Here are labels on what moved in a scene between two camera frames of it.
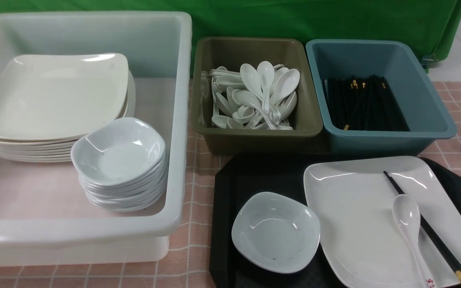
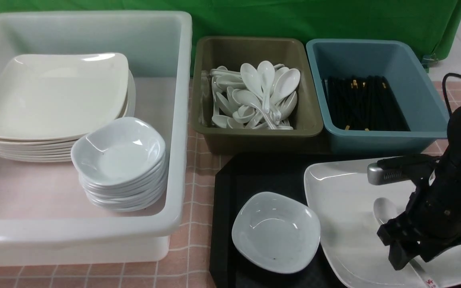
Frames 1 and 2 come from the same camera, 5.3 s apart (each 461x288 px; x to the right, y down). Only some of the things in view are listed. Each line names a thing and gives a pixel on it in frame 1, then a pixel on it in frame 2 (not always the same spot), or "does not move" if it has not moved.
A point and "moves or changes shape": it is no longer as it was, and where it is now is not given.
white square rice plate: (352, 201) does not move
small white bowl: (276, 232) does not move
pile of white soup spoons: (263, 98) does not move
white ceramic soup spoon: (407, 210) moves or changes shape
